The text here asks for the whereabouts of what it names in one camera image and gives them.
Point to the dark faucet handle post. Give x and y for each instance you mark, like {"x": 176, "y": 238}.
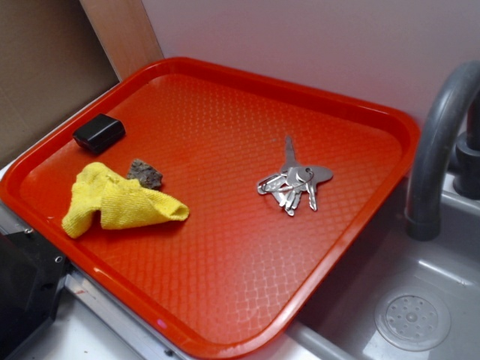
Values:
{"x": 466, "y": 182}

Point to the red plastic serving tray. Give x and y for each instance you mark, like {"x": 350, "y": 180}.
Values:
{"x": 230, "y": 278}

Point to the brown cardboard panel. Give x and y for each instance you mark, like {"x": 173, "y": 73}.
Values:
{"x": 52, "y": 65}

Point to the yellow microfiber cloth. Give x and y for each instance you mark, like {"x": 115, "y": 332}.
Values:
{"x": 121, "y": 203}

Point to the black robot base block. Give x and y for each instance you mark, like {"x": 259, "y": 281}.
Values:
{"x": 33, "y": 273}

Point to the small black box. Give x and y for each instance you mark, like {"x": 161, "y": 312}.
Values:
{"x": 98, "y": 134}

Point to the round sink drain strainer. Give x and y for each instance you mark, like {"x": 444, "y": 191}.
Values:
{"x": 412, "y": 319}

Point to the grey curved faucet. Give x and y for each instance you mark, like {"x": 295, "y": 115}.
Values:
{"x": 446, "y": 121}

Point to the grey brown rock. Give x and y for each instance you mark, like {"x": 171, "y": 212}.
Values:
{"x": 146, "y": 174}

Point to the silver key bunch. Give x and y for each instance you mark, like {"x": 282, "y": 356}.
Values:
{"x": 294, "y": 179}

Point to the wooden board strip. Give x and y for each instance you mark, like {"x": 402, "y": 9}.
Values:
{"x": 125, "y": 33}

